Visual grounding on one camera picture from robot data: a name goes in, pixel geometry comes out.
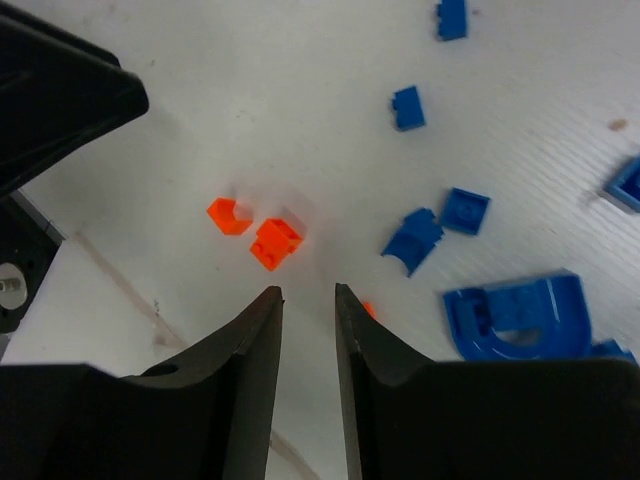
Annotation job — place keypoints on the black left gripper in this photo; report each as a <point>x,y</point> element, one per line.
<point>58,93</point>

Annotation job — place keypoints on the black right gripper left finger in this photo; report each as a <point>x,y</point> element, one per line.
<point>204,413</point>

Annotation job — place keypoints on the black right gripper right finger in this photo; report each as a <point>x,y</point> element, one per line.
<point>406,416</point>

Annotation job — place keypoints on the blue round lego piece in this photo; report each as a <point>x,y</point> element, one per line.
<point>535,318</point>

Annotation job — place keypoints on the small orange lego brick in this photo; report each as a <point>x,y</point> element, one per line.
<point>222,213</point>
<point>275,240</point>

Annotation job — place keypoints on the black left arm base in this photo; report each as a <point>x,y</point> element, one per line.
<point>29,244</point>

